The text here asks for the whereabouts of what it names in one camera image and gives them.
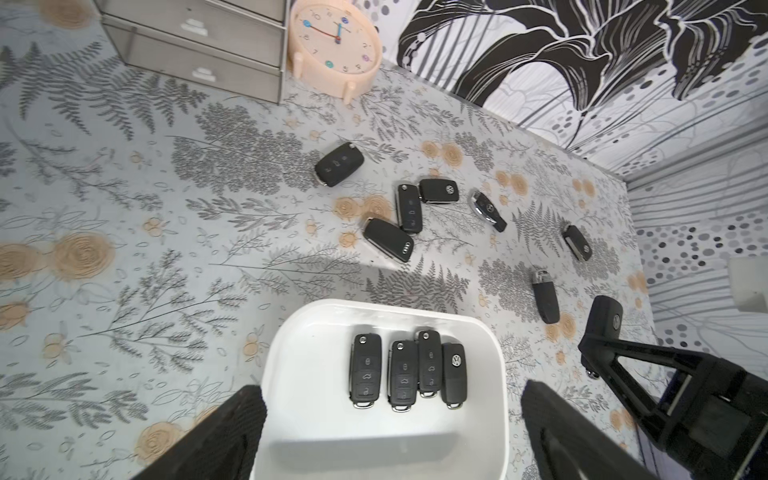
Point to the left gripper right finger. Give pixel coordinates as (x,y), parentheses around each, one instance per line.
(568,446)

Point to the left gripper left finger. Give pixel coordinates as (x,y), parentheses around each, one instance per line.
(223,446)

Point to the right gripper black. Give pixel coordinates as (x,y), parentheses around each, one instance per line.
(710,416)

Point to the silver black bmw key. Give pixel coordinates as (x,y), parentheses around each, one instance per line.
(605,317)

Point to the white storage tray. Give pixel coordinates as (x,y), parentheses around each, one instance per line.
(313,430)

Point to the black car key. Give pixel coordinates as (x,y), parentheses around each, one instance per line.
(454,390)
(430,363)
(339,164)
(409,209)
(577,243)
(402,375)
(365,370)

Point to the black car key front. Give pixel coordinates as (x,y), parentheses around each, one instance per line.
(365,370)

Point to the black key fob centre right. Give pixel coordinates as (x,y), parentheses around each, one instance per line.
(545,296)

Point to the black silver mercedes key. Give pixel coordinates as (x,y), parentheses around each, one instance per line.
(484,207)

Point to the black car key vw back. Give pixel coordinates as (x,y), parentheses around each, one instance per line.
(438,191)

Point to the black car key audi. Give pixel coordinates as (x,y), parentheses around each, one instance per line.
(389,239)

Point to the black car key upright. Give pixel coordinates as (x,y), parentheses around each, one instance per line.
(409,209)

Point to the white mini drawer cabinet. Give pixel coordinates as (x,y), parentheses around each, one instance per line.
(234,45)

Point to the pink round alarm clock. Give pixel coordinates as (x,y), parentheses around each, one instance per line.
(333,47)

